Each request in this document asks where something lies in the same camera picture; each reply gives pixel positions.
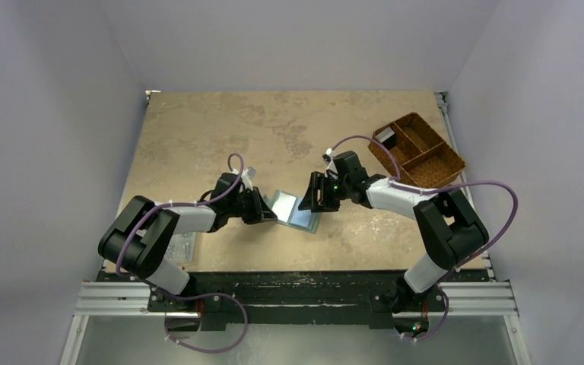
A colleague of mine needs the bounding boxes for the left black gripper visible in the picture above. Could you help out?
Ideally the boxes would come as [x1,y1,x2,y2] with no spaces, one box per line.
[227,186,276,224]

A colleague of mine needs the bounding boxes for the green card holder wallet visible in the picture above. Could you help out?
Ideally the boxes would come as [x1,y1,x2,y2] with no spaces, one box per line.
[264,190,320,233]

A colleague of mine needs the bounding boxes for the brown woven divided basket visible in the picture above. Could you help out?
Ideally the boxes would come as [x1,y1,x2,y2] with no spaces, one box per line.
[368,113,466,189]

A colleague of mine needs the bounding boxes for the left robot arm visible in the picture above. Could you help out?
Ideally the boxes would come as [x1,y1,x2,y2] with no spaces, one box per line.
[97,172,278,311]

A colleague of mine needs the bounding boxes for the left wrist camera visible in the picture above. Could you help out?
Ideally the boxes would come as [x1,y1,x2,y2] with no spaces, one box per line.
[242,167,256,182]

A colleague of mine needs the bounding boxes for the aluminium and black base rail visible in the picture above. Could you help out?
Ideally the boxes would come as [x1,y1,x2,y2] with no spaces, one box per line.
[75,271,517,331]

